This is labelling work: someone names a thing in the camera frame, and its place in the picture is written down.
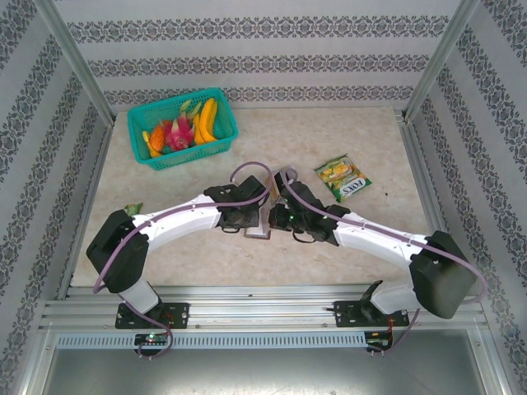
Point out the yellow banana bunch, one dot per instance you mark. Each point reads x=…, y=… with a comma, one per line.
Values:
x=206, y=121

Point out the orange card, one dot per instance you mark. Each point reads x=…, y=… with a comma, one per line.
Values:
x=271, y=189

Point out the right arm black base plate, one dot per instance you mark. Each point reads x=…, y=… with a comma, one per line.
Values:
x=348, y=314

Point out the pink dragon fruit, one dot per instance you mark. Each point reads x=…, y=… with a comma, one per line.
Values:
x=179, y=136

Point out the small green wrapper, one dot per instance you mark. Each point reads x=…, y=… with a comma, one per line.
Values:
x=133, y=208

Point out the orange mango fruit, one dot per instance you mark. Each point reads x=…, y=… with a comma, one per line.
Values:
x=157, y=139

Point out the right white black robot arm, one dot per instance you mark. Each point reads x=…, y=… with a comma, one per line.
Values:
x=370, y=243

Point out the small yellow banana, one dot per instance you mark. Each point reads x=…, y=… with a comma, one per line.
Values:
x=153, y=153

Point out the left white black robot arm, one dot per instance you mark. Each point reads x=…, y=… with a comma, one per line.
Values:
x=181, y=216

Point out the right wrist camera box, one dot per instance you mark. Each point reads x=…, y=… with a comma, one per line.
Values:
x=306, y=190

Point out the aluminium frame cross rail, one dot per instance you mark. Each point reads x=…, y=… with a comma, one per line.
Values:
x=255, y=312

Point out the aluminium frame side rail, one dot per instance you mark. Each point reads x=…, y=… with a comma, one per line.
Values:
x=428, y=197
x=88, y=185

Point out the aluminium frame post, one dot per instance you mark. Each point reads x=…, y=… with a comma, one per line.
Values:
x=70, y=53
x=442, y=53

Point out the brown leather card holder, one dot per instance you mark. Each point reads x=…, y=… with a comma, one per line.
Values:
x=257, y=234

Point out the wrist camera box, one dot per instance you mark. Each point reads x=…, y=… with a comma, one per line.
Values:
x=252, y=186
x=306, y=190

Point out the teal plastic basket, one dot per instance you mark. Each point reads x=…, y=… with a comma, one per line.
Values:
x=185, y=158

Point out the galvanised metal sheet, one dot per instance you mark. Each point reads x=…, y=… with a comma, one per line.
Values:
x=263, y=370

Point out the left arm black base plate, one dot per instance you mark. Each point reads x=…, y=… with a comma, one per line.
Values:
x=177, y=314

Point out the green yellow candy packet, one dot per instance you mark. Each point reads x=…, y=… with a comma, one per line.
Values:
x=343, y=179

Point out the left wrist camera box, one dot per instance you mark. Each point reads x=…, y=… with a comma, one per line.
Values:
x=252, y=186

